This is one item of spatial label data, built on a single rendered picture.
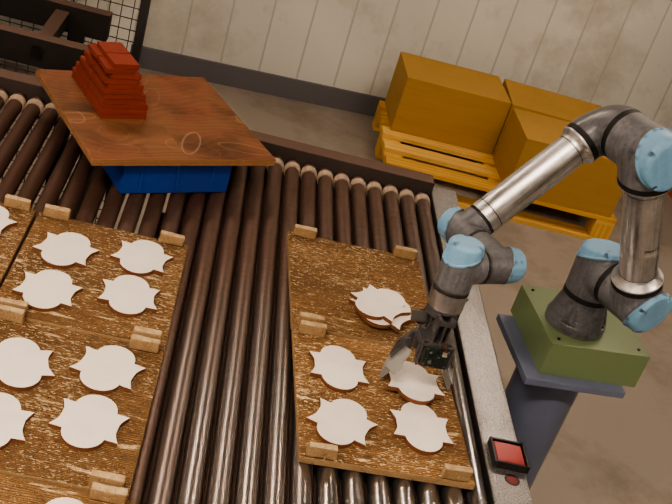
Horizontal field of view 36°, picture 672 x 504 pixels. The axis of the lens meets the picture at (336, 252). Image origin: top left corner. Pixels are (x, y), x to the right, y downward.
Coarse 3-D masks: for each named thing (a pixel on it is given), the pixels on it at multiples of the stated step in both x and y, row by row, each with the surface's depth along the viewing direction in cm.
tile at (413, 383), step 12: (408, 372) 219; (420, 372) 220; (396, 384) 213; (408, 384) 215; (420, 384) 216; (432, 384) 217; (408, 396) 211; (420, 396) 212; (432, 396) 213; (444, 396) 215
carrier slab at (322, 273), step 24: (288, 240) 256; (312, 240) 259; (288, 264) 248; (312, 264) 249; (336, 264) 252; (360, 264) 256; (384, 264) 259; (408, 264) 262; (312, 288) 240; (336, 288) 243; (360, 288) 246; (384, 288) 249; (408, 288) 252; (312, 312) 231; (336, 312) 234; (360, 336) 228; (384, 336) 231
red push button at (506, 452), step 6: (498, 444) 210; (504, 444) 210; (510, 444) 211; (498, 450) 208; (504, 450) 209; (510, 450) 209; (516, 450) 210; (498, 456) 207; (504, 456) 207; (510, 456) 208; (516, 456) 208; (522, 456) 209; (516, 462) 206; (522, 462) 207
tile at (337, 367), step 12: (324, 348) 219; (336, 348) 220; (312, 360) 216; (324, 360) 215; (336, 360) 216; (348, 360) 217; (360, 360) 219; (312, 372) 210; (324, 372) 211; (336, 372) 213; (348, 372) 214; (360, 372) 215; (324, 384) 210; (336, 384) 209; (348, 384) 210; (360, 384) 213
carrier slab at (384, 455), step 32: (352, 352) 222; (384, 352) 226; (320, 384) 209; (384, 384) 216; (384, 416) 206; (448, 416) 212; (352, 448) 195; (384, 448) 198; (448, 448) 203; (416, 480) 195; (448, 480) 195
